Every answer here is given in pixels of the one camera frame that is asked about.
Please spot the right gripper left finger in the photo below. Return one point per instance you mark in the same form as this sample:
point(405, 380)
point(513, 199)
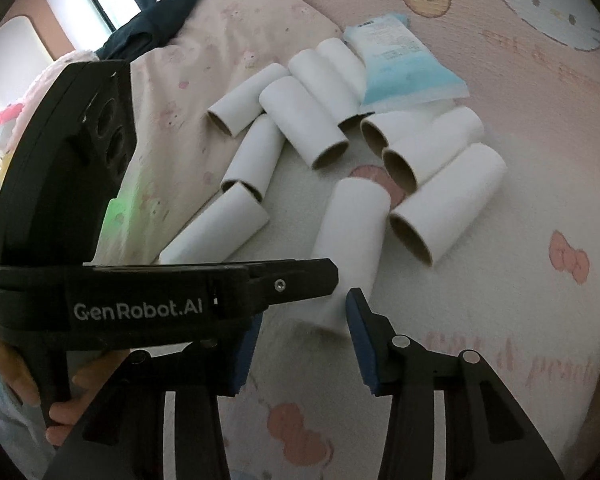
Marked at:
point(121, 434)

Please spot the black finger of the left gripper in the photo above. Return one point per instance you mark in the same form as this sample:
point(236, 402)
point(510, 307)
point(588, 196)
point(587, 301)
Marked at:
point(204, 291)

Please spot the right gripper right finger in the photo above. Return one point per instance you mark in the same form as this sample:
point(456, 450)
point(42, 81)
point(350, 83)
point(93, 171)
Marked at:
point(487, 433)

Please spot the person's left hand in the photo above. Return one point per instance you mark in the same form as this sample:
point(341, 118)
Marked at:
point(88, 379)

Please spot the pink plush toy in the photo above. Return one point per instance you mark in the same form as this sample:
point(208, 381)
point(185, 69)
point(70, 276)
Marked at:
point(15, 117)

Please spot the dark navy cloth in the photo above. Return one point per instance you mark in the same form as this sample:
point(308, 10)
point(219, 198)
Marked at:
point(150, 29)

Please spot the pink cartoon bed sheet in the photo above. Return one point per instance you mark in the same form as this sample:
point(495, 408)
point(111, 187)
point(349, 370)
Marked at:
point(521, 286)

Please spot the white tube brown opening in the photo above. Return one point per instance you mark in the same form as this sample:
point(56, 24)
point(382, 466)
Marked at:
point(304, 122)

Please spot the large white cardboard tube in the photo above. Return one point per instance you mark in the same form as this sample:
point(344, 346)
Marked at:
point(431, 221)

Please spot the white tube behind large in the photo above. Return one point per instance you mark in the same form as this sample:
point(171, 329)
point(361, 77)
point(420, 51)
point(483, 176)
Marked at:
point(416, 158)

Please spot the pink patterned pillow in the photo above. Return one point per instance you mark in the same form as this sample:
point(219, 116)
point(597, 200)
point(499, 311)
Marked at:
point(180, 155)

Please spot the white tube under mask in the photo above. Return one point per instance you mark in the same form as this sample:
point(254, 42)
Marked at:
point(325, 84)

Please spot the white tube top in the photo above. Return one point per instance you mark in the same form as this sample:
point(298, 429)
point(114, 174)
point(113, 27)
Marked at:
point(346, 63)

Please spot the blue face mask packet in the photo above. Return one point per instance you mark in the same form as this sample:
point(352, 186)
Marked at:
point(400, 71)

